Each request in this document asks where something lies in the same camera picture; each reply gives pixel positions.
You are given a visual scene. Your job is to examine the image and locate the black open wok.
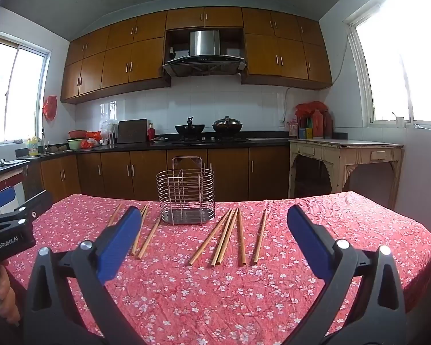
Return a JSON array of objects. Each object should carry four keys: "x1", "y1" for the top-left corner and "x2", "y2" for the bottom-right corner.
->
[{"x1": 175, "y1": 117, "x2": 205, "y2": 140}]

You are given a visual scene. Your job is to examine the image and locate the wok with lid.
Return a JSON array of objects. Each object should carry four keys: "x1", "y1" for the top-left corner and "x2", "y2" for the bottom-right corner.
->
[{"x1": 212, "y1": 116, "x2": 243, "y2": 133}]

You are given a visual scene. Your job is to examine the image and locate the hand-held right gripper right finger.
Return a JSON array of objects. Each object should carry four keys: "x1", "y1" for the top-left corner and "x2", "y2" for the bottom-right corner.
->
[{"x1": 286, "y1": 205, "x2": 408, "y2": 345}]

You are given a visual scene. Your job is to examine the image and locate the wire utensil holder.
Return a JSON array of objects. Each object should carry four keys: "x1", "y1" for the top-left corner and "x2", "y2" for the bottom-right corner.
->
[{"x1": 156, "y1": 156, "x2": 216, "y2": 225}]

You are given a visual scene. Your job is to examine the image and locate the person's left hand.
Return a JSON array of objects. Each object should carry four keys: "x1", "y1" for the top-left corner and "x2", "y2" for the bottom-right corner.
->
[{"x1": 0, "y1": 264, "x2": 22, "y2": 326}]

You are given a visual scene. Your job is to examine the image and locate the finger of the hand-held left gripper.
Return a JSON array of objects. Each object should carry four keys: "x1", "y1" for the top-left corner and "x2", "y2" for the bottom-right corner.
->
[
  {"x1": 0, "y1": 186, "x2": 16, "y2": 212},
  {"x1": 0, "y1": 190, "x2": 54, "y2": 225}
]

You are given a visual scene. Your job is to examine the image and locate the red floral tablecloth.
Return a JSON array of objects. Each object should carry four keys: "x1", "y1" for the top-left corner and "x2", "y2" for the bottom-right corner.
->
[{"x1": 7, "y1": 190, "x2": 431, "y2": 345}]

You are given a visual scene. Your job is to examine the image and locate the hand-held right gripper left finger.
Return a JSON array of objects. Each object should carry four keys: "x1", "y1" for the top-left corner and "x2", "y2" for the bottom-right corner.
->
[{"x1": 22, "y1": 206, "x2": 144, "y2": 345}]

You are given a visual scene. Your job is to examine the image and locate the wooden wall cabinets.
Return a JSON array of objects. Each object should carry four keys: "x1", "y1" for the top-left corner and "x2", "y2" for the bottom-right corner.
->
[{"x1": 60, "y1": 6, "x2": 333, "y2": 104}]

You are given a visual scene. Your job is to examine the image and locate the aluminium frame window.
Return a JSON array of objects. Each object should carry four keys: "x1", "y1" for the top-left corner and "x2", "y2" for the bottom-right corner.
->
[{"x1": 0, "y1": 30, "x2": 53, "y2": 146}]

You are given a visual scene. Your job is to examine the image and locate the black gas stove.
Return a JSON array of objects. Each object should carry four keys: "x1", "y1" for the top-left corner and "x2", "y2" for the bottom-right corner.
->
[{"x1": 172, "y1": 137, "x2": 248, "y2": 144}]

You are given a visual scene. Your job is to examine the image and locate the orange bottle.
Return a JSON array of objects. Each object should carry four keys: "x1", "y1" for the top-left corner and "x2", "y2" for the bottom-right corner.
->
[{"x1": 312, "y1": 110, "x2": 324, "y2": 138}]

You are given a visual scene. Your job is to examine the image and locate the steel range hood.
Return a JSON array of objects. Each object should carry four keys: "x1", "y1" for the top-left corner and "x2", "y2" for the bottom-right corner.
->
[{"x1": 161, "y1": 30, "x2": 247, "y2": 78}]

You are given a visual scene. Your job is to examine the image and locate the black kitchen countertop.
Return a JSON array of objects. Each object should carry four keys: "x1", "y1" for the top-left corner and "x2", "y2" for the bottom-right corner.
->
[{"x1": 16, "y1": 136, "x2": 291, "y2": 160}]

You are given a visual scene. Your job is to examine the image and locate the dark red bottle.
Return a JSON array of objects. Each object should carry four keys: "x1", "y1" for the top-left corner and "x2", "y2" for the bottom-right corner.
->
[{"x1": 322, "y1": 111, "x2": 334, "y2": 139}]

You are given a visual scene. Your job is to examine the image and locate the white cabinet with dark top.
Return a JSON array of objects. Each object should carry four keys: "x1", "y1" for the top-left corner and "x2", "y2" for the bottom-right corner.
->
[{"x1": 0, "y1": 162, "x2": 31, "y2": 202}]

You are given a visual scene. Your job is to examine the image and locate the wooden base cabinets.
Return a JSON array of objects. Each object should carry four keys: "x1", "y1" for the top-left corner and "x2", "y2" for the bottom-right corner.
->
[{"x1": 22, "y1": 146, "x2": 291, "y2": 202}]

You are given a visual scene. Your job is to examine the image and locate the red plastic bag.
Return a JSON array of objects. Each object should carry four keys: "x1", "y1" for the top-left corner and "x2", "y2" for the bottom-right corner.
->
[
  {"x1": 81, "y1": 131, "x2": 102, "y2": 149},
  {"x1": 295, "y1": 101, "x2": 327, "y2": 119},
  {"x1": 43, "y1": 95, "x2": 57, "y2": 121}
]

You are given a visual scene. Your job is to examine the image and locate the white frame window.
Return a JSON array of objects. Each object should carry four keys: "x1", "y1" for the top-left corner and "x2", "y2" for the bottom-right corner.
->
[{"x1": 345, "y1": 0, "x2": 431, "y2": 127}]

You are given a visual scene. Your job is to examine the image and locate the colourful small boxes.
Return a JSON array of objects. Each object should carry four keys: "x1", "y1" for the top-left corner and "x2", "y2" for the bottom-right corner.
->
[{"x1": 297, "y1": 117, "x2": 314, "y2": 139}]

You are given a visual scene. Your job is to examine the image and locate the dark cutting board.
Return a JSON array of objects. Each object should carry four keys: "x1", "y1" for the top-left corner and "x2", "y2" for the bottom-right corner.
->
[{"x1": 117, "y1": 119, "x2": 149, "y2": 143}]

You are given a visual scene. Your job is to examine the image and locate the wall cable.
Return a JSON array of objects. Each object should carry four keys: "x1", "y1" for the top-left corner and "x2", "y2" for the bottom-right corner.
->
[{"x1": 282, "y1": 55, "x2": 347, "y2": 123}]

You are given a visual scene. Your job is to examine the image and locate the worn white table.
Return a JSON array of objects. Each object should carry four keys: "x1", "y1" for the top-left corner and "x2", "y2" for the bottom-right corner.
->
[{"x1": 288, "y1": 138, "x2": 405, "y2": 209}]

